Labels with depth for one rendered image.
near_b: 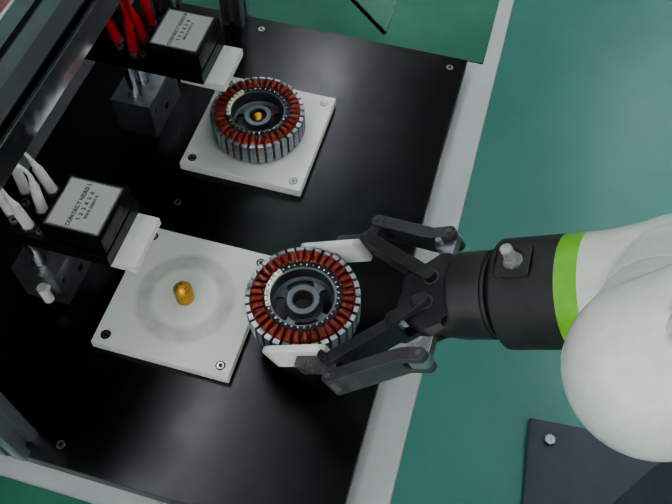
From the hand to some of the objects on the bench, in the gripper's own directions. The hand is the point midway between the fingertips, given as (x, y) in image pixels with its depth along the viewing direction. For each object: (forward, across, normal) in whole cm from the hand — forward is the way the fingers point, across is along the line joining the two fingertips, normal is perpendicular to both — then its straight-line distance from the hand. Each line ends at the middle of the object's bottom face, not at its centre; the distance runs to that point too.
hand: (305, 302), depth 77 cm
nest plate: (+15, -24, -1) cm, 29 cm away
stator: (+15, -24, -2) cm, 28 cm away
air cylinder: (+28, 0, -8) cm, 29 cm away
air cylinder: (+28, -24, -8) cm, 38 cm away
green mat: (+36, -77, -11) cm, 85 cm away
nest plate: (+15, 0, -1) cm, 15 cm away
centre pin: (+15, 0, -2) cm, 15 cm away
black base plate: (+18, -12, 0) cm, 21 cm away
